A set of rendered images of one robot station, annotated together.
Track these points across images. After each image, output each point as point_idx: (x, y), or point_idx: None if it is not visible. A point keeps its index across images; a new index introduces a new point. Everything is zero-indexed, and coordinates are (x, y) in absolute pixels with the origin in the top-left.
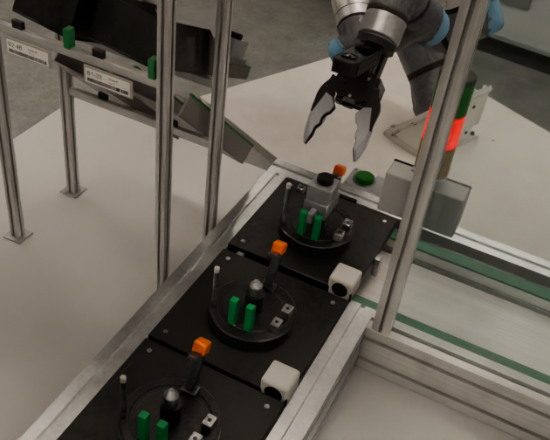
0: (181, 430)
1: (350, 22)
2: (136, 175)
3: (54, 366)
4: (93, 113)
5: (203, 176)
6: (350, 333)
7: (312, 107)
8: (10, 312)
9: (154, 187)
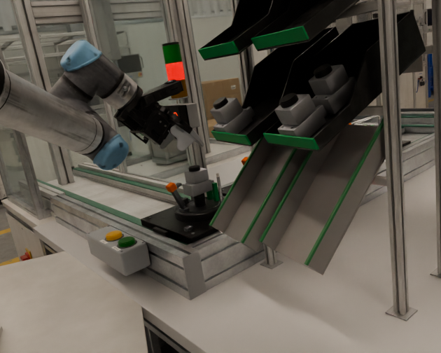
0: None
1: (101, 121)
2: (325, 328)
3: (383, 215)
4: None
5: (246, 323)
6: (222, 187)
7: (191, 127)
8: (423, 232)
9: (306, 313)
